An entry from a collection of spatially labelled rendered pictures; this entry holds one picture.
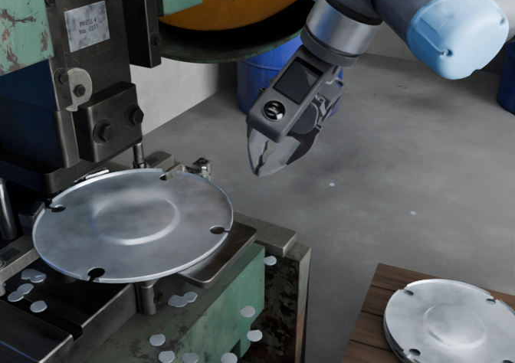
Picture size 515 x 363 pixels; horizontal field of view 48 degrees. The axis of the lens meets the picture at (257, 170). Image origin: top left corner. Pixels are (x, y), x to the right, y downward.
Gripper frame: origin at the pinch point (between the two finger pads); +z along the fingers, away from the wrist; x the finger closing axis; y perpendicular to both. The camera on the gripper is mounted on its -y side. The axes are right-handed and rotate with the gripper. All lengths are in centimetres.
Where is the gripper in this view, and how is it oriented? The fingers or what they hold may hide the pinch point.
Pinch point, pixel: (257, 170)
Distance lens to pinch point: 75.1
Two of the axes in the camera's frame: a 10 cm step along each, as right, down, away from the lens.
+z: -3.8, 6.9, 6.1
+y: 4.6, -4.4, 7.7
